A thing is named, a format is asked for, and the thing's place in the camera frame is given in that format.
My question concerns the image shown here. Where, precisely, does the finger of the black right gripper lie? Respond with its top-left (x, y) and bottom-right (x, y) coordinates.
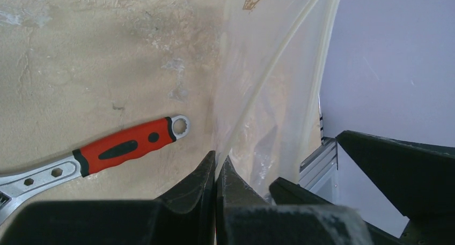
top-left (269, 177), bottom-right (402, 245)
top-left (336, 131), bottom-right (454, 244)

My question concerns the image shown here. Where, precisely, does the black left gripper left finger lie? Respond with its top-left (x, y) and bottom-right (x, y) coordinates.
top-left (1, 151), bottom-right (216, 244)

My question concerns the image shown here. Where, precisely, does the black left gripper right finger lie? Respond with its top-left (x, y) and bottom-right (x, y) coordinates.
top-left (216, 158), bottom-right (373, 244)

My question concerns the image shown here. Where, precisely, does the clear zip top bag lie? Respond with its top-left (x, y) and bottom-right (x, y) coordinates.
top-left (213, 0), bottom-right (340, 197)

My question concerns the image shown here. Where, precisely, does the aluminium frame rail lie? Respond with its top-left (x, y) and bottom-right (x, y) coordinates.
top-left (298, 100), bottom-right (339, 204)

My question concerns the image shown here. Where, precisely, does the red handled adjustable wrench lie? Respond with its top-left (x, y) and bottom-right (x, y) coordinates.
top-left (1, 115), bottom-right (190, 223)

